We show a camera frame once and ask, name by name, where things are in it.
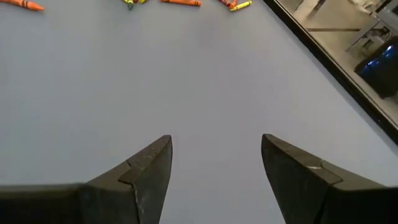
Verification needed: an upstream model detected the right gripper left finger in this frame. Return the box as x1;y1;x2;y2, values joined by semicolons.
0;134;174;224

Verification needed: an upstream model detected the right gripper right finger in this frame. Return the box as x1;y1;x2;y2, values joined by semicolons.
261;133;398;224

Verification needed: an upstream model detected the black glossy box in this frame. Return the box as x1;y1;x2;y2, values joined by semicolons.
354;43;398;100

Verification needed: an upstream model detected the red crayon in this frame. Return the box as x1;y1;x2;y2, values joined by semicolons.
216;0;239;10

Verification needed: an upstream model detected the orange crayon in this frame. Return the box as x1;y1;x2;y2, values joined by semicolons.
0;0;45;12
159;0;202;7

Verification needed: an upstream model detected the black aluminium table frame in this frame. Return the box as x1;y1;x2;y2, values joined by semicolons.
262;0;398;146

